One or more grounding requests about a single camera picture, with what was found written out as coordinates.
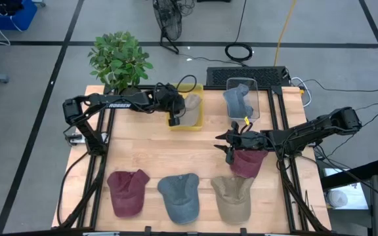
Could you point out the black aluminium table frame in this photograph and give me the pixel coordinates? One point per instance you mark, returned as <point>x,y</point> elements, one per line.
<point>276,89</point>

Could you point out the grey-blue baseball cap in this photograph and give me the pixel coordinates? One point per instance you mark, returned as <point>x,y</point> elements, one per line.
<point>236,101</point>
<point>179,196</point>

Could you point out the clear plastic bin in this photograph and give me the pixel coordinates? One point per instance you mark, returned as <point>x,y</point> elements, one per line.
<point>257,108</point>

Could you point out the maroon baseball cap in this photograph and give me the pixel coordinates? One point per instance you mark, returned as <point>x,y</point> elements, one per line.
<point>246,165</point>
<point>126,193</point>

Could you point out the blue plastic crate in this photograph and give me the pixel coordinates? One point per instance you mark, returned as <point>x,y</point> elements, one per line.
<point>25,19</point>

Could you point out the black perforated computer case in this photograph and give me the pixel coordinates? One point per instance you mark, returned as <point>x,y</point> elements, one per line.
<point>267,77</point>

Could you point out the green potted plant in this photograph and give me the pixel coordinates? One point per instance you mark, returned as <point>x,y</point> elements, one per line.
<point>118,59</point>

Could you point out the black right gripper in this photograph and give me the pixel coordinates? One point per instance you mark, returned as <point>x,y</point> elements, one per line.
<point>244,142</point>

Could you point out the black floor fan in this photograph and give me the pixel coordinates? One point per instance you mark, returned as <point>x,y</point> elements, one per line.
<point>167,19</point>

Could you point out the yellow plastic bin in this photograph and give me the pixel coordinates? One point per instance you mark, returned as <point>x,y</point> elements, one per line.
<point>185,128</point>

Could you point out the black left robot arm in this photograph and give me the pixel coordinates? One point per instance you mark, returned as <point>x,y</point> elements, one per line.
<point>120,105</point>

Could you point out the black beam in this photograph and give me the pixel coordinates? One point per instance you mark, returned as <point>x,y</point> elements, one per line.
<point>356,173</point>

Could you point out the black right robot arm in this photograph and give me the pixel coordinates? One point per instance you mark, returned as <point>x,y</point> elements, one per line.
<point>307,131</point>

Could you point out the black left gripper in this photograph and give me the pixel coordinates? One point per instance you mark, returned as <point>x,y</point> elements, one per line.
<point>169,98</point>

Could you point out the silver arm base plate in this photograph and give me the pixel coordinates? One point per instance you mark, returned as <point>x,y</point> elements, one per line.
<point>75,139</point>

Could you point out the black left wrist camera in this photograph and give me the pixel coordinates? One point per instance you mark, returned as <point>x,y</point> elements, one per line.
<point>174,121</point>

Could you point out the tan baseball cap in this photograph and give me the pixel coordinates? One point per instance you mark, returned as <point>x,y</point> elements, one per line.
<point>233,200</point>
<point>192,111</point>

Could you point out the white round container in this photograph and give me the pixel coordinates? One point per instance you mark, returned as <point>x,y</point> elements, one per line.
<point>337,199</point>

